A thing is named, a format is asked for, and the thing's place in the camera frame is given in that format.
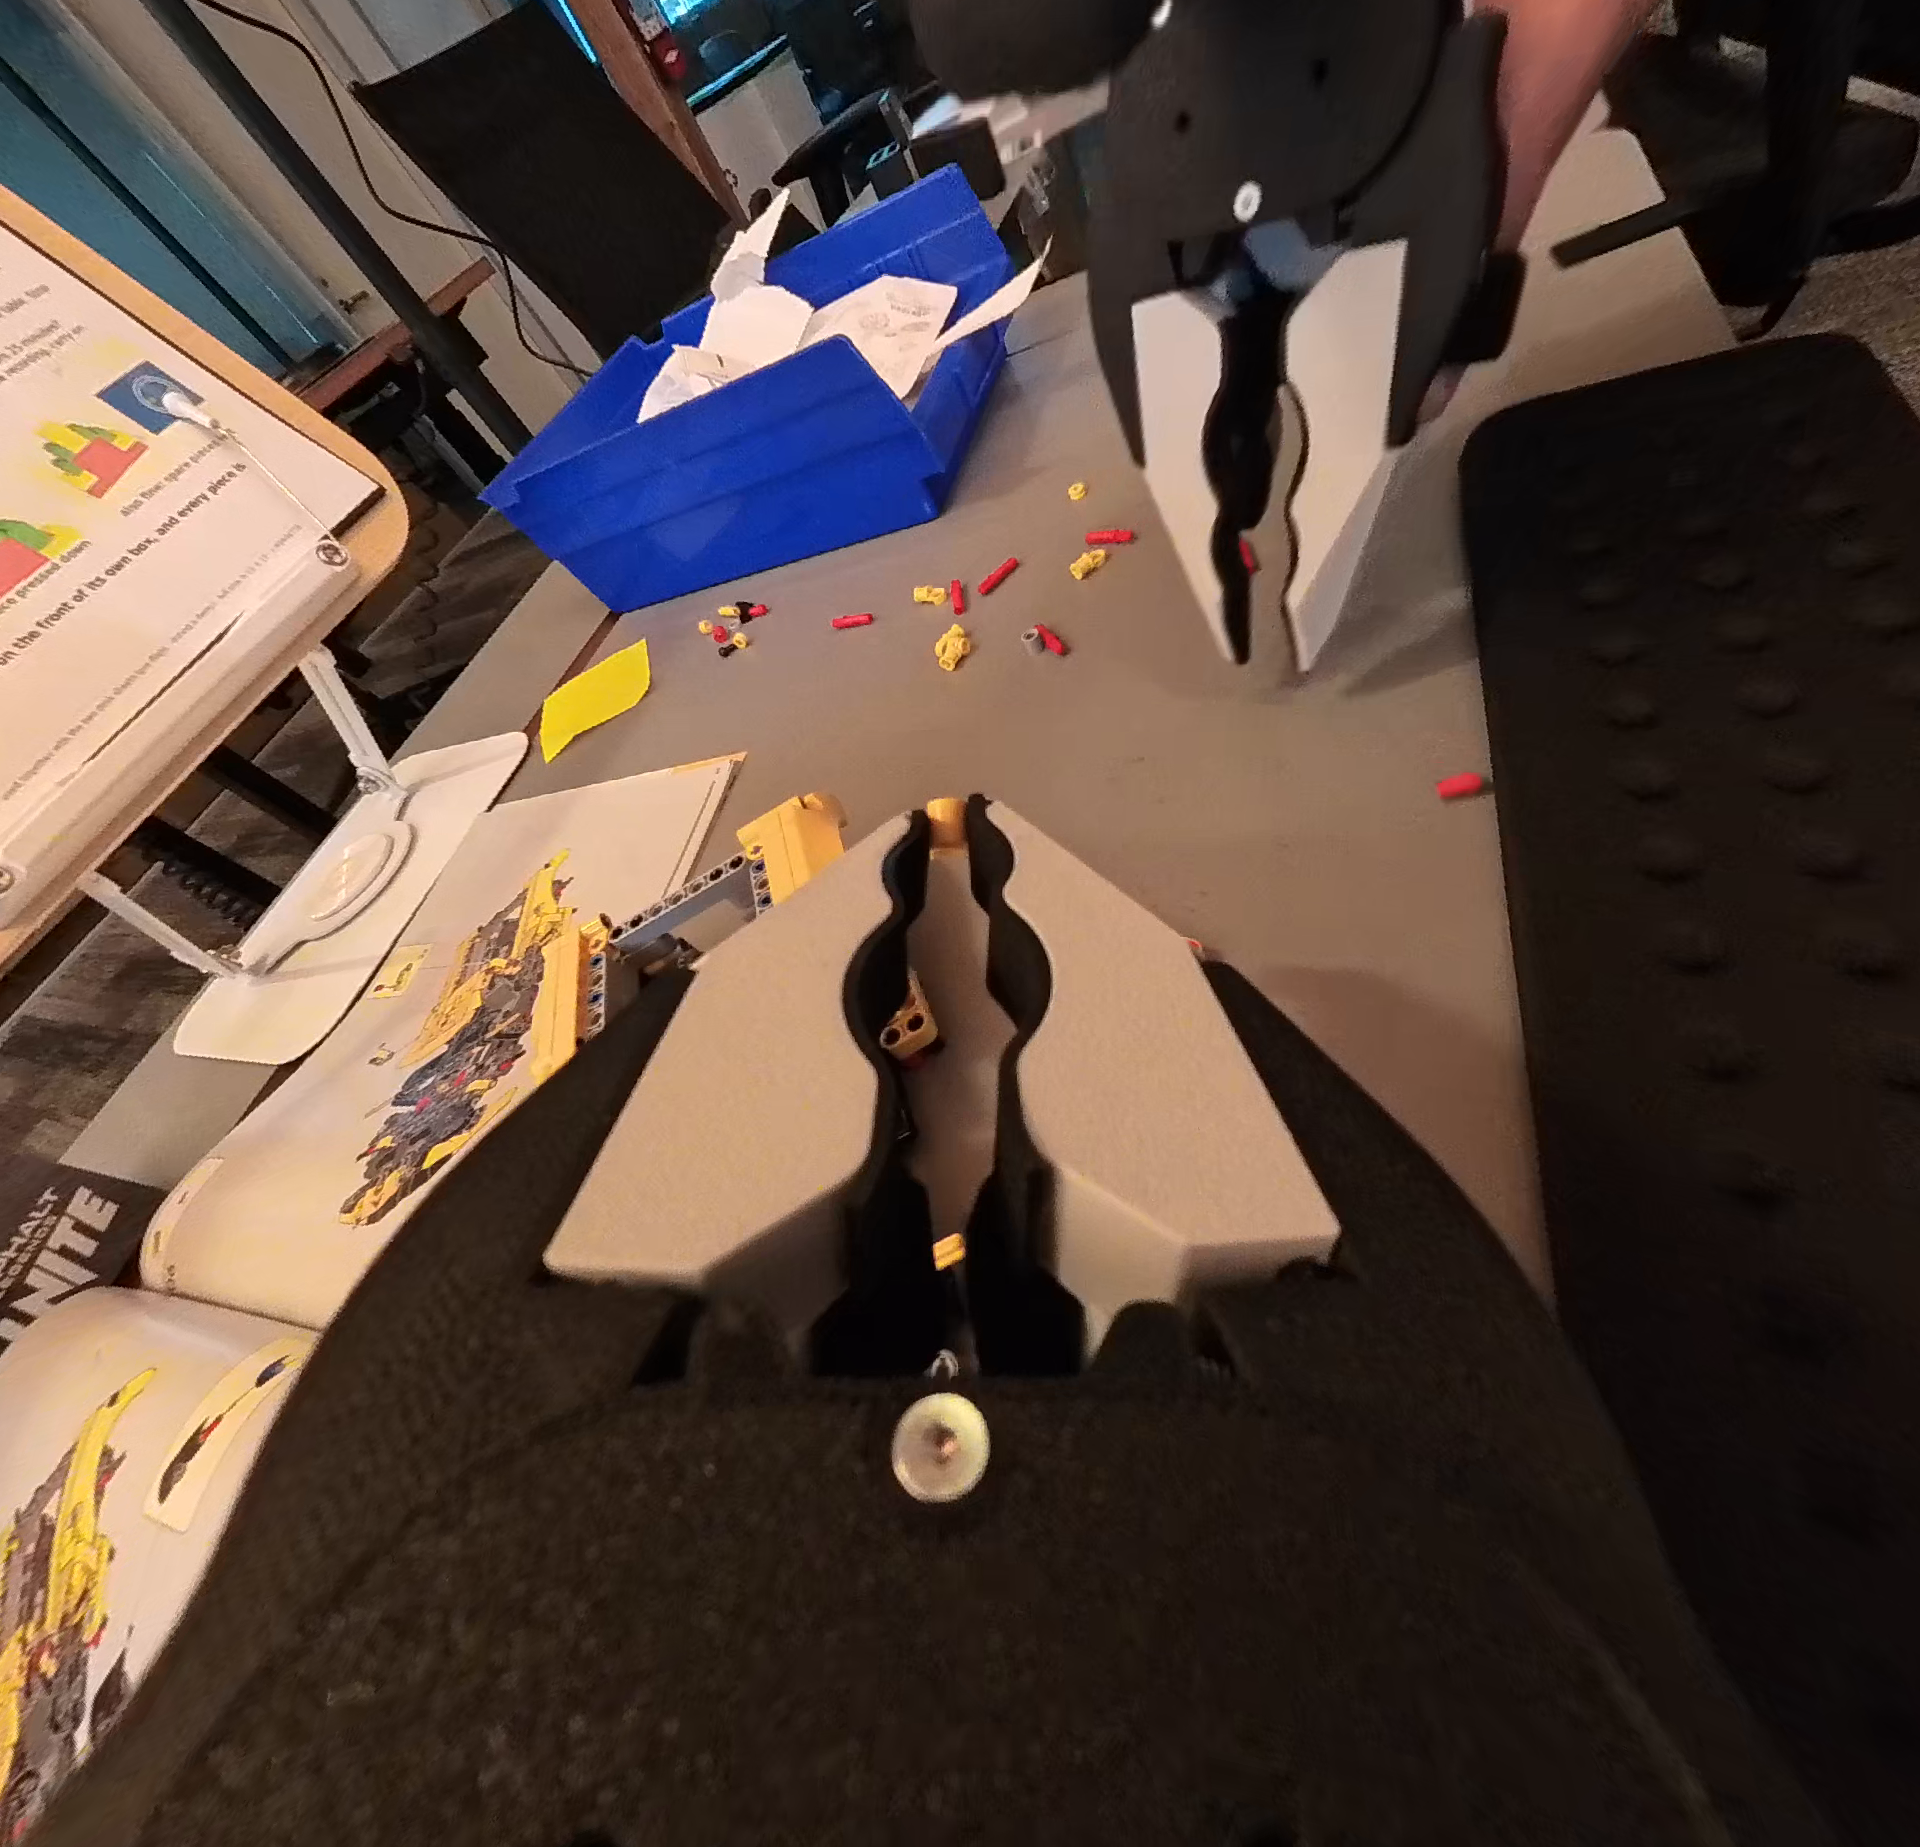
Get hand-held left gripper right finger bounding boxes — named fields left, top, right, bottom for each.
left=960, top=796, right=1339, bottom=1383

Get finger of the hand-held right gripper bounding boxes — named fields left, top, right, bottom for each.
left=1278, top=236, right=1414, bottom=676
left=1127, top=286, right=1255, bottom=667

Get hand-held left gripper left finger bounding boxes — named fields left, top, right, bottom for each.
left=542, top=811, right=948, bottom=1383

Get yellow toy brick car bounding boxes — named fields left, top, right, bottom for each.
left=574, top=789, right=976, bottom=1376

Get person's right forearm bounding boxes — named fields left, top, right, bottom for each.
left=1462, top=0, right=1711, bottom=250

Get grey desk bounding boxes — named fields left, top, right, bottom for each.
left=65, top=122, right=1742, bottom=1310

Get open instruction booklet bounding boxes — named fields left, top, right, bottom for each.
left=0, top=751, right=747, bottom=1805

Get scattered small brick pieces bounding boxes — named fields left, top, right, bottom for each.
left=695, top=482, right=1261, bottom=676

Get crumpled white paper bags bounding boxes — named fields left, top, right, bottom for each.
left=637, top=188, right=1051, bottom=424

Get yellow paper note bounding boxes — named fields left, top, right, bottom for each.
left=538, top=639, right=654, bottom=766

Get blue storage bin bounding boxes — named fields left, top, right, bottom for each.
left=479, top=166, right=1009, bottom=615

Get black perforated mat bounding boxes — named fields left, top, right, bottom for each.
left=1457, top=333, right=1920, bottom=1847

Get brown wooden pillar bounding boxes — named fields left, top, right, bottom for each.
left=525, top=0, right=747, bottom=221

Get toy car set box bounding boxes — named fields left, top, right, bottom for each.
left=0, top=1163, right=166, bottom=1354

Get black metal pole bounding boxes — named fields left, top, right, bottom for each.
left=82, top=0, right=533, bottom=454

